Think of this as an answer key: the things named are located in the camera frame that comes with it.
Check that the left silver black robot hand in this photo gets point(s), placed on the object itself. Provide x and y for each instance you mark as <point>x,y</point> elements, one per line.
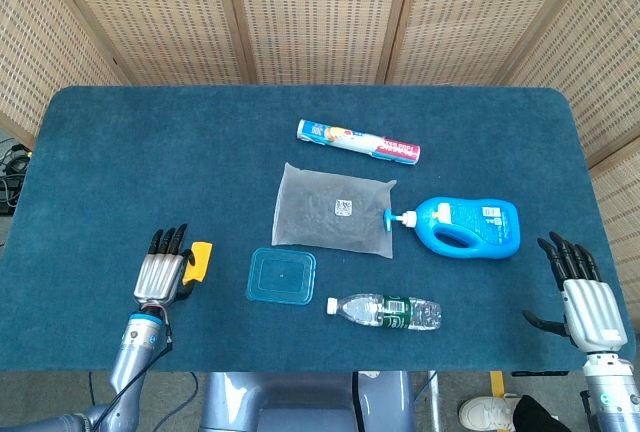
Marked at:
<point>159,272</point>

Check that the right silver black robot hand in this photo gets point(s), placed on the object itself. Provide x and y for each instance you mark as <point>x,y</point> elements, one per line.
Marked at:
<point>585,297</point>

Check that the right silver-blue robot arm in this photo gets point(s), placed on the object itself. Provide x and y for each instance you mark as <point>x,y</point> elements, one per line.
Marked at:
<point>607,392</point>

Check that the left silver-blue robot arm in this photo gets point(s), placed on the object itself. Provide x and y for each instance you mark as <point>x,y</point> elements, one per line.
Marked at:
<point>120,372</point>

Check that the clear blue plastic lid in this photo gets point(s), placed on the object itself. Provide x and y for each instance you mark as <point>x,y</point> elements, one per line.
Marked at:
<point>281,276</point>

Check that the black trouser leg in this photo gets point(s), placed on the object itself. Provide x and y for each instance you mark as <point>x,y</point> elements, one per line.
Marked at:
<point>537,414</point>

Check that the blue detergent pump bottle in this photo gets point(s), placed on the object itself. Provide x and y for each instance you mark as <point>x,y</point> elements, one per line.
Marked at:
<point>465,227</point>

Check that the white sneaker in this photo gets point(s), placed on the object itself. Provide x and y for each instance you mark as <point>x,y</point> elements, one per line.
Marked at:
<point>487,412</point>

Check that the grey granule-filled plastic bag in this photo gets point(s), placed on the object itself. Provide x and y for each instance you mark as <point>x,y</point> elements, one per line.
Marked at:
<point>331,212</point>

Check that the silver-blue robot torso base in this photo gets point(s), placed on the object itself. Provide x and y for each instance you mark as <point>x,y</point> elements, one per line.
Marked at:
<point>307,402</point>

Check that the clear water bottle green label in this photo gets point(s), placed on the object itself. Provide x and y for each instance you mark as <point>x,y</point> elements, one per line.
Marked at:
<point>385,312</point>

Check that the plastic wrap roll box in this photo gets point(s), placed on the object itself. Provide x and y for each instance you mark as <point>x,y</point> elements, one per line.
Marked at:
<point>358,142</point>

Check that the woven wooden folding screen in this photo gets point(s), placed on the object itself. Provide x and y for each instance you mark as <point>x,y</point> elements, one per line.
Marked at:
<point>320,17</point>

